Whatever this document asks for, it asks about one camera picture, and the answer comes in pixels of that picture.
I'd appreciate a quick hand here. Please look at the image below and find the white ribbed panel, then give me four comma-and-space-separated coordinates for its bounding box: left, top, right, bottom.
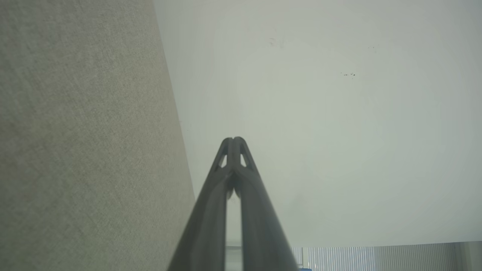
292, 241, 482, 271

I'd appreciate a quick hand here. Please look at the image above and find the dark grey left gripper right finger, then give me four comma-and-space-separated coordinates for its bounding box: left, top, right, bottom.
234, 136, 300, 271

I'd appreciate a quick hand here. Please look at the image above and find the grey fabric sofa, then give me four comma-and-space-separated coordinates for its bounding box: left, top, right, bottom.
0, 0, 196, 271

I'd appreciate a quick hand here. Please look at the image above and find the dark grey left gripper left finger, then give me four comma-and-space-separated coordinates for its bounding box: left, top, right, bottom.
168, 137, 235, 271

